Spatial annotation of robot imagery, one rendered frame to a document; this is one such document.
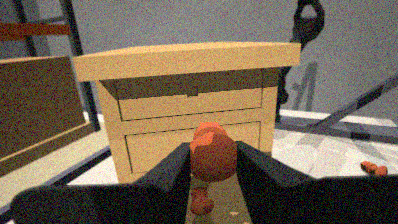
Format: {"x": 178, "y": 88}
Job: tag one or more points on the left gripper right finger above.
{"x": 274, "y": 192}

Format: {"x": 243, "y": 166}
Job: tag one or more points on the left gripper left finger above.
{"x": 158, "y": 197}

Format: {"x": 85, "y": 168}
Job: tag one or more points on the tan wooden drawer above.
{"x": 189, "y": 93}

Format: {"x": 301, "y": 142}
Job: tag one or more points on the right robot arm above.
{"x": 305, "y": 30}

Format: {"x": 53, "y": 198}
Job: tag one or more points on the brown wooden chest of drawers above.
{"x": 138, "y": 145}

